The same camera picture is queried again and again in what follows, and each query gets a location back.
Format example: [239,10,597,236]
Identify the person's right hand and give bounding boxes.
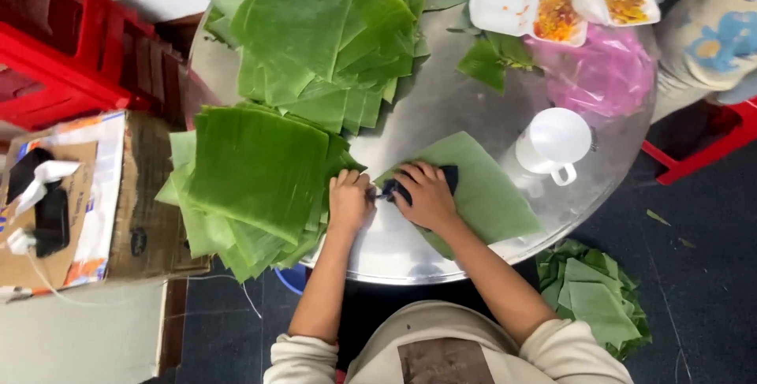
[390,161,460,235]

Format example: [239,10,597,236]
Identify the person's left hand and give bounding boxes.
[328,169,377,237]

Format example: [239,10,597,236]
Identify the dark blue wiping cloth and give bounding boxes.
[376,164,460,207]

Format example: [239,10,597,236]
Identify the single pale banana leaf sheet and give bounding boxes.
[374,131,546,261]

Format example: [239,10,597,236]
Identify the stack of square banana leaves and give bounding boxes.
[155,102,369,284]

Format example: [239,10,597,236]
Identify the blue plastic bucket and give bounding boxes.
[274,262,309,296]

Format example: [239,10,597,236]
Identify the heap of large banana leaves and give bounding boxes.
[194,0,434,135]

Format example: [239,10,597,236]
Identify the person's beige sweatshirt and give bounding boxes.
[263,299,635,384]

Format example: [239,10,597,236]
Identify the dark green leaf scraps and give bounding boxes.
[447,6,538,96]

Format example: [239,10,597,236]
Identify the white plastic mug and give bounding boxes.
[514,106,594,187]

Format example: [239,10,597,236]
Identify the cardboard box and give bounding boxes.
[0,110,213,304]

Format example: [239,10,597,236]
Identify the pile of leaf offcuts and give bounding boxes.
[535,238,653,362]

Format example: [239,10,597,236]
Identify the pink plastic bag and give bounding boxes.
[525,23,657,119]

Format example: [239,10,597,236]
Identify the black phone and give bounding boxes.
[33,187,72,259]

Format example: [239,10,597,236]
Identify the red plastic crates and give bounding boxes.
[0,0,187,132]

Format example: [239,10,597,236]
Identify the black power bank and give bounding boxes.
[6,147,56,205]

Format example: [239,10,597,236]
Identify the red plastic stool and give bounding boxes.
[641,97,757,187]

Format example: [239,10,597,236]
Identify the white charger cable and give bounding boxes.
[6,160,82,256]

